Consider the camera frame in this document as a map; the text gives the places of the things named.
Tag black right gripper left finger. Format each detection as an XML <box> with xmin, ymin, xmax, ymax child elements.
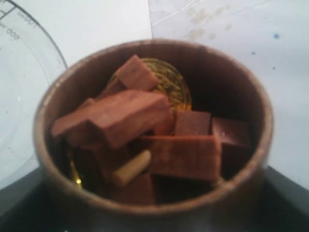
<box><xmin>0</xmin><ymin>168</ymin><xmax>67</xmax><ymax>232</ymax></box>

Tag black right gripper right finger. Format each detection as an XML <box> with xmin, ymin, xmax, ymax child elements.
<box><xmin>245</xmin><ymin>166</ymin><xmax>309</xmax><ymax>232</ymax></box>

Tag brown wooden blocks and coins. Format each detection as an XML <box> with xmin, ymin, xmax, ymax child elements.
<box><xmin>51</xmin><ymin>55</ymin><xmax>252</xmax><ymax>206</ymax></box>

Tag round brown wooden cup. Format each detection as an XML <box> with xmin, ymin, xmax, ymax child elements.
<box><xmin>33</xmin><ymin>39</ymin><xmax>274</xmax><ymax>232</ymax></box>

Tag clear plastic shaker cup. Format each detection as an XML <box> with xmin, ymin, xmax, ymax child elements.
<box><xmin>0</xmin><ymin>0</ymin><xmax>67</xmax><ymax>189</ymax></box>

